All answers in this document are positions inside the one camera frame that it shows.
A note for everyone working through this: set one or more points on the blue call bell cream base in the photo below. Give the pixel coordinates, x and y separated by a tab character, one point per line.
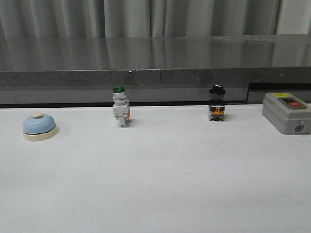
39	127

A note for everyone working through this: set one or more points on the grey stone counter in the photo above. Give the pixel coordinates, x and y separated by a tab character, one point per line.
154	71

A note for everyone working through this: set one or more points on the grey curtain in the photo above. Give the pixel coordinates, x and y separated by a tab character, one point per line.
152	18

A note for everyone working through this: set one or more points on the green pilot light switch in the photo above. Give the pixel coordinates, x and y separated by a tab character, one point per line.
121	107

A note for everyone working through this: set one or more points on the grey push button box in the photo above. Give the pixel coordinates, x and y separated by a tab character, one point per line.
287	113

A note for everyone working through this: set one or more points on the black rotary selector switch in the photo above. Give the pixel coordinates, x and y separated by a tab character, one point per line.
216	110

